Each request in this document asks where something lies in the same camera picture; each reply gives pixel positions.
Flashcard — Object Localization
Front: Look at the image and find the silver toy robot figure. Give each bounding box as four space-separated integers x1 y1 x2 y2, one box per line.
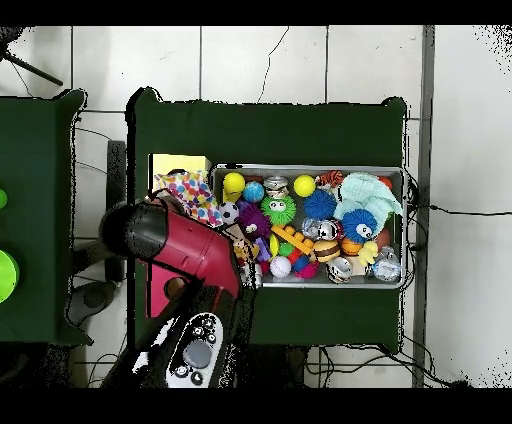
246 262 265 289

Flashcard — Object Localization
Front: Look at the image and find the bright green cup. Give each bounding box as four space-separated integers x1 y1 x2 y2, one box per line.
0 248 21 305

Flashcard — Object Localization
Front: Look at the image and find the green cloth side table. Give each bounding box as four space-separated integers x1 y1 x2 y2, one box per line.
0 89 88 347

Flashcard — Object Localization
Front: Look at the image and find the orange tiger plush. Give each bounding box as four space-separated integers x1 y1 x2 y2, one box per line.
318 169 345 189

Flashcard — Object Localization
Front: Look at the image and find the orange bumpy toy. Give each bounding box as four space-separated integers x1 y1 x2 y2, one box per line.
271 224 316 257

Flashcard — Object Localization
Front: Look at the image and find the black tripod leg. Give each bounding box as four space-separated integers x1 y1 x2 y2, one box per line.
0 27 65 88

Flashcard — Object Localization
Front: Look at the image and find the yellow ball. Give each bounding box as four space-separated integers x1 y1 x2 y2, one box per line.
222 171 247 197
292 174 317 199

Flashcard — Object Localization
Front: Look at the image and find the black and white soccer ball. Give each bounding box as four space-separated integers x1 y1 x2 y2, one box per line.
219 201 241 226

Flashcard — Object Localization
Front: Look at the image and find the wooden box with three holes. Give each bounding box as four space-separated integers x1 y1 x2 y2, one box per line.
147 153 213 319

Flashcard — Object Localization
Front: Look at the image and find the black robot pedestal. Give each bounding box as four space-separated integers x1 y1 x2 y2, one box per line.
239 343 329 389

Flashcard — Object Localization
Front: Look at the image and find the dark green table cloth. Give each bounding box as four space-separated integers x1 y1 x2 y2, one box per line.
126 86 409 353

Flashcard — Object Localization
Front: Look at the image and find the green spiky ball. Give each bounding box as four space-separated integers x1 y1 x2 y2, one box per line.
260 195 297 227

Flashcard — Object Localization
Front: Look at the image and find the blue spiky ball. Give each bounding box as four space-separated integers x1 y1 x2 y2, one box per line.
341 208 379 245
303 188 338 222

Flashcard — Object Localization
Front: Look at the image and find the brown plush teddy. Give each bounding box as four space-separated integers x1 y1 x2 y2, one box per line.
233 238 261 264

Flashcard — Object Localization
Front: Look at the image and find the mint green cloth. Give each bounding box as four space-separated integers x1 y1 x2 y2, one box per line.
334 171 405 221

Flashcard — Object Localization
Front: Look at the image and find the black upright panel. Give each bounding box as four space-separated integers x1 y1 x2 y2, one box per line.
103 139 128 283

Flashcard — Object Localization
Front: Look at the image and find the clear mesh bin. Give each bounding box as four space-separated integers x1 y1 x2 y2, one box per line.
209 164 407 290

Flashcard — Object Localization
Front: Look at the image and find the small globe ball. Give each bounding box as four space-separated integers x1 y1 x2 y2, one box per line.
242 181 266 205

